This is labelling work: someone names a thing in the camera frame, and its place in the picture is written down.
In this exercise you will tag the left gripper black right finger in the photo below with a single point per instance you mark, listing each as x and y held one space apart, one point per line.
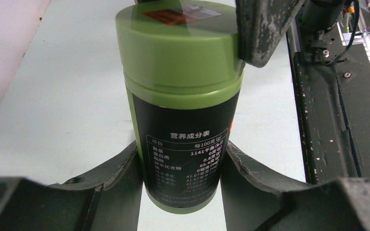
257 198

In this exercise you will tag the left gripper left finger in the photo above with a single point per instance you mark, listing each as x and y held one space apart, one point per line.
105 198

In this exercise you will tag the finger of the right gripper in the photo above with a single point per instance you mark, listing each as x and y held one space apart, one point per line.
261 26

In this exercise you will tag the green pill bottle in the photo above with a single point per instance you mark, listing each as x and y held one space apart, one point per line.
183 77

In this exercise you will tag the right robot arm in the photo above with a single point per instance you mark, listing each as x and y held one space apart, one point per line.
317 15

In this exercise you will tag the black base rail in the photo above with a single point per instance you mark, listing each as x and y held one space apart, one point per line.
333 107

